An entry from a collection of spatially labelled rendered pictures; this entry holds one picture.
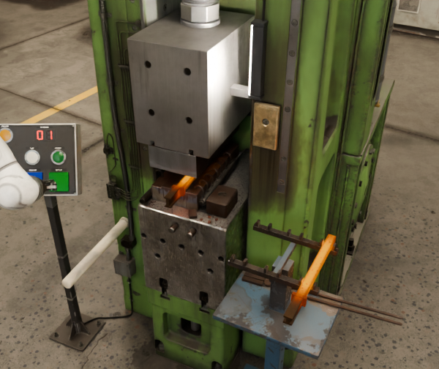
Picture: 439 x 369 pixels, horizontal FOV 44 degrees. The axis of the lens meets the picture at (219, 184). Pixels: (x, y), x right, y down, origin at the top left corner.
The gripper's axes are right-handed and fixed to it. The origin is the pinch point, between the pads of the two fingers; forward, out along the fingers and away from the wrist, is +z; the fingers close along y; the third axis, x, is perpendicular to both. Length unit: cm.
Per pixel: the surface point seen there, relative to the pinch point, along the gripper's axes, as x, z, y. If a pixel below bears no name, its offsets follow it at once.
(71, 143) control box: 14.5, 13.2, 5.1
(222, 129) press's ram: 19, 3, 63
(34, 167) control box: 5.6, 13.2, -9.2
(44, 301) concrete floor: -70, 93, -32
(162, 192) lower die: -4.5, 14.3, 39.8
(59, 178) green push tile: 1.3, 12.5, 0.4
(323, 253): -23, -19, 96
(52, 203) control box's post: -10.7, 31.7, -8.3
